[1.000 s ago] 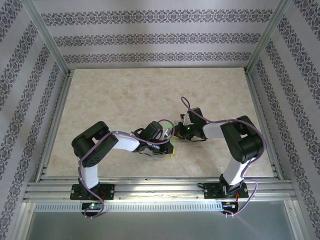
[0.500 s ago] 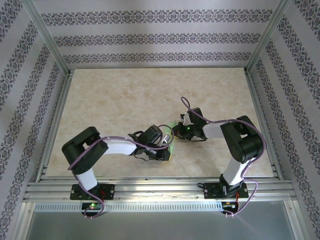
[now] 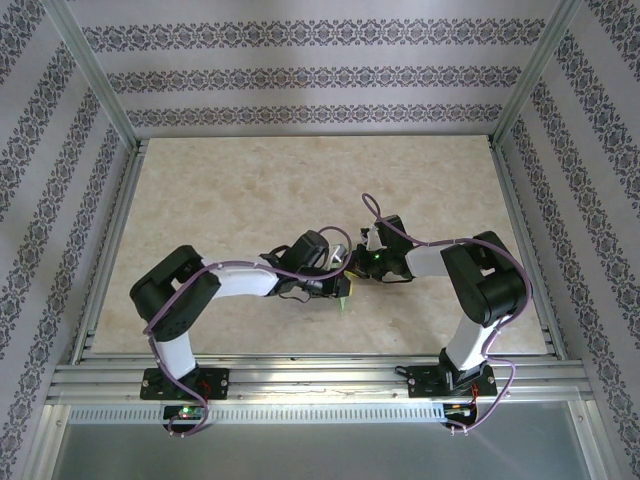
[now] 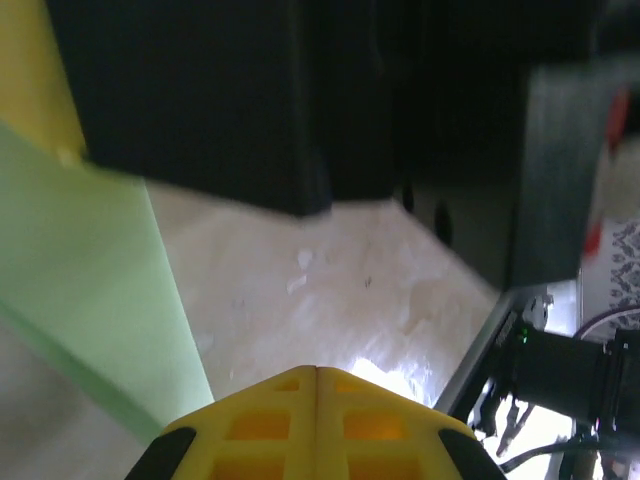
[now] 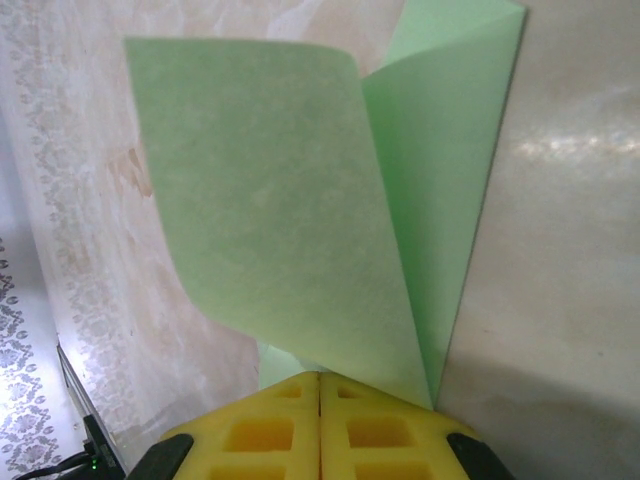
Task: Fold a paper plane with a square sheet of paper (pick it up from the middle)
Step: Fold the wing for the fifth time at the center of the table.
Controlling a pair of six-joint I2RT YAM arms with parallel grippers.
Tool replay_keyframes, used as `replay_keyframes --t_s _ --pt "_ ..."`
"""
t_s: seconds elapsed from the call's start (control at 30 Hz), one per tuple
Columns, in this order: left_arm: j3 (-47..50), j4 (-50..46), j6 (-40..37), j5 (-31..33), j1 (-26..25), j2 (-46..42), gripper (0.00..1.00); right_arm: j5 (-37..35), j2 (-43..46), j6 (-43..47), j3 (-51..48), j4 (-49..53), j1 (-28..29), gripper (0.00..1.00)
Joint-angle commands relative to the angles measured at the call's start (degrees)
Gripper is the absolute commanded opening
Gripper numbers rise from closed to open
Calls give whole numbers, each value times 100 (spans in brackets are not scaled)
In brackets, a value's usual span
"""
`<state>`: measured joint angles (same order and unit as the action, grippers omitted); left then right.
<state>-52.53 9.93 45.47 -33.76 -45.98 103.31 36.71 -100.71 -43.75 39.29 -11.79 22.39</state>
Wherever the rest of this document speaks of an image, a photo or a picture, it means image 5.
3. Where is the wide aluminium rail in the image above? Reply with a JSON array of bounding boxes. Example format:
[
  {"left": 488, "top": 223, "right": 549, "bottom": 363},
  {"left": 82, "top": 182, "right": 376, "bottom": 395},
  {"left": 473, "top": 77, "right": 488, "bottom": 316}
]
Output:
[{"left": 53, "top": 343, "right": 129, "bottom": 480}]

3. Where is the small board with green light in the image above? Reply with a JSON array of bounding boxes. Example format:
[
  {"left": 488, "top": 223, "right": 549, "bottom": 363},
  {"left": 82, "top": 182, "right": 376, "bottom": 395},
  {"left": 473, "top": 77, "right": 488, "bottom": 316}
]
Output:
[{"left": 81, "top": 413, "right": 119, "bottom": 476}]

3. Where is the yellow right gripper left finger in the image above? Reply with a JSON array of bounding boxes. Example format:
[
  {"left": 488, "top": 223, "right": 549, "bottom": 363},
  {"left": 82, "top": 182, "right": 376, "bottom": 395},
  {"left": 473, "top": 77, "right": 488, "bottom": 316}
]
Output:
[{"left": 130, "top": 370, "right": 321, "bottom": 480}]

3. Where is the green square paper sheet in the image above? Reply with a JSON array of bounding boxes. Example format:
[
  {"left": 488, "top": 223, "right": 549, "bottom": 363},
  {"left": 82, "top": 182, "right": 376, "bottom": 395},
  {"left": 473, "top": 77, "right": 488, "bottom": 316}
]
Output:
[{"left": 122, "top": 0, "right": 529, "bottom": 409}]

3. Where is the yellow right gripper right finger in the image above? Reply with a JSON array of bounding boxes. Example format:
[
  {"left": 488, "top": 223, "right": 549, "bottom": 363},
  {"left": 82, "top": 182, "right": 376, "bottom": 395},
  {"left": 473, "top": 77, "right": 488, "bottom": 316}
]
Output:
[{"left": 319, "top": 373, "right": 509, "bottom": 480}]

